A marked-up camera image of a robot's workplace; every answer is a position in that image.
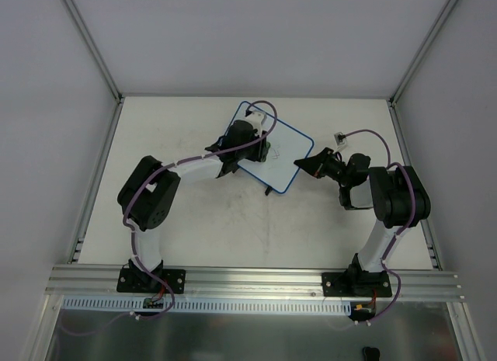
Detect green bone-shaped eraser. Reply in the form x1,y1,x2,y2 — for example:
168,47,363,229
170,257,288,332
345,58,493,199
262,142,271,161

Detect blue framed whiteboard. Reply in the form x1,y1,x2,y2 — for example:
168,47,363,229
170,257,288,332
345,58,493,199
238,119,315,194

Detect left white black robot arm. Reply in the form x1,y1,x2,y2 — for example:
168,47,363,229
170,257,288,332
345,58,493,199
117,117,269,291

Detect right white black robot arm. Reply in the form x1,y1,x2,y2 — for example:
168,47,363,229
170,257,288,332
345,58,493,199
294,148,431,296

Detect small black object on floor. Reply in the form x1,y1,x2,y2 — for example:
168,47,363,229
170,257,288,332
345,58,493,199
363,347,381,361

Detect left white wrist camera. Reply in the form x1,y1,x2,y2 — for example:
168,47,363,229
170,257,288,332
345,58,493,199
244,110,266,137

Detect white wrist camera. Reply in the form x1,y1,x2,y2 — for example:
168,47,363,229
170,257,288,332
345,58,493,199
244,110,266,137
334,132,347,147

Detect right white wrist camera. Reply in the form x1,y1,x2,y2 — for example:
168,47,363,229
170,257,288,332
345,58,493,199
334,132,347,147

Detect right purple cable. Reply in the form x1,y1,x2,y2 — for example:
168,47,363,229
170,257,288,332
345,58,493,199
339,128,419,327

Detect purple cable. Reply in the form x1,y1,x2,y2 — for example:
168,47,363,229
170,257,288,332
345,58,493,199
339,128,419,327
57,99,278,337

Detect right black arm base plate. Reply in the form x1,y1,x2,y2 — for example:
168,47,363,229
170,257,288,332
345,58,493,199
321,271,392,298

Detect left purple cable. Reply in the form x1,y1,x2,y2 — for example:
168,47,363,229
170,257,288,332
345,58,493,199
57,99,278,337

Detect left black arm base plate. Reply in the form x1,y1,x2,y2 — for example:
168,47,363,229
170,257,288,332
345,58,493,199
116,264,186,294

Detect left aluminium frame post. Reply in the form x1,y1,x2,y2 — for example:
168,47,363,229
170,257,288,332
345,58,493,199
57,0,124,104

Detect aluminium frame post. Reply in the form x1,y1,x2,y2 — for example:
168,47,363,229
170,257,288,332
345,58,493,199
57,0,124,104
388,0,467,105

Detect white slotted cable duct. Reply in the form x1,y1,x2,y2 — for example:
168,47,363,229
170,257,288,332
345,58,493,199
61,296,352,316

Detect right aluminium frame post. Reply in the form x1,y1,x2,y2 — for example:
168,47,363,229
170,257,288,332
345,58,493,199
388,0,467,105

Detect aluminium front rail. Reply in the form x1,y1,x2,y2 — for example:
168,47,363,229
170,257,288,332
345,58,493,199
44,264,466,302

